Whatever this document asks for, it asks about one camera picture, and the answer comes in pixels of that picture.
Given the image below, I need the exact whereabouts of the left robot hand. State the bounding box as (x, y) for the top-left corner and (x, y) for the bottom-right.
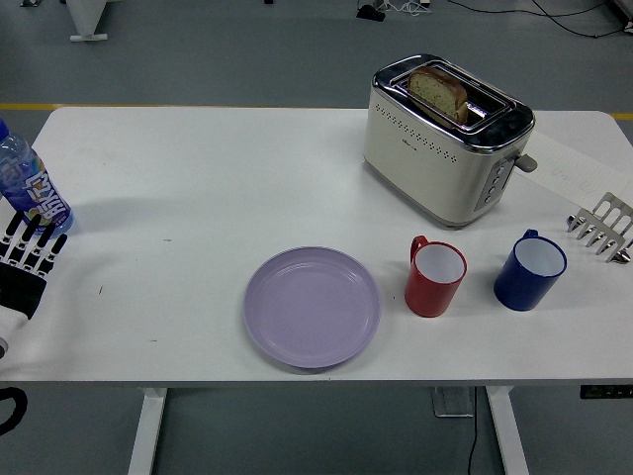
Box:
(0, 211), (69, 343)

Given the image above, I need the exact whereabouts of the purple plate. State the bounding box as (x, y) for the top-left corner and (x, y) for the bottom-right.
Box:
(242, 245), (383, 370)

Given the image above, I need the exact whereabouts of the blue drink bottle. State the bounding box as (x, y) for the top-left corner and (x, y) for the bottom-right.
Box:
(0, 117), (75, 235)

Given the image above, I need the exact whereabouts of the white stand base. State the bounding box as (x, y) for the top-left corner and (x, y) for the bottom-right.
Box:
(67, 0), (111, 44)

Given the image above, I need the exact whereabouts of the red mug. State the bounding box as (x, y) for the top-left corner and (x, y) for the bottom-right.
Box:
(404, 235), (468, 319)

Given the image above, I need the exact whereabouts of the cream toaster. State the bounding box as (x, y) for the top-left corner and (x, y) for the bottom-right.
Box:
(362, 52), (539, 230)

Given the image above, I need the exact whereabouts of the black device on floor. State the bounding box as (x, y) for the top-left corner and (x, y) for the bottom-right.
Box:
(356, 3), (387, 23)

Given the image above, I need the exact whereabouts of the bread slice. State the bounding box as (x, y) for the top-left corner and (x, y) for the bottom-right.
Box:
(407, 66), (470, 124)

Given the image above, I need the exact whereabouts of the blue mug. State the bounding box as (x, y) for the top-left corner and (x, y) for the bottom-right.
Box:
(493, 229), (569, 313)

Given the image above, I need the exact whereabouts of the white paper sheet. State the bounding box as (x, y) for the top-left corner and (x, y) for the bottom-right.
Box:
(513, 129), (633, 209)

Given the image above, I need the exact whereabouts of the metal toast rack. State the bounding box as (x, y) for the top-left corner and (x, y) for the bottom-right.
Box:
(564, 191), (633, 266)

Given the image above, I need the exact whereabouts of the black table control panel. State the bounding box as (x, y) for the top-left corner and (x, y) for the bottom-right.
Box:
(580, 384), (633, 400)

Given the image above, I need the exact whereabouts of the grey bracket under table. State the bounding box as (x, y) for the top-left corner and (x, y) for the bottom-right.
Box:
(428, 386), (477, 419)

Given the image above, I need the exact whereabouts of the black cable under table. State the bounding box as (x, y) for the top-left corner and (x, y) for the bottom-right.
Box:
(464, 388), (482, 475)

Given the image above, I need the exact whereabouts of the white floor cable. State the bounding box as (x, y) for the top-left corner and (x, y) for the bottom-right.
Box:
(384, 0), (432, 15)

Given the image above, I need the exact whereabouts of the black floor cable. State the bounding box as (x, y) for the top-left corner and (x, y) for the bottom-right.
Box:
(444, 0), (633, 40)

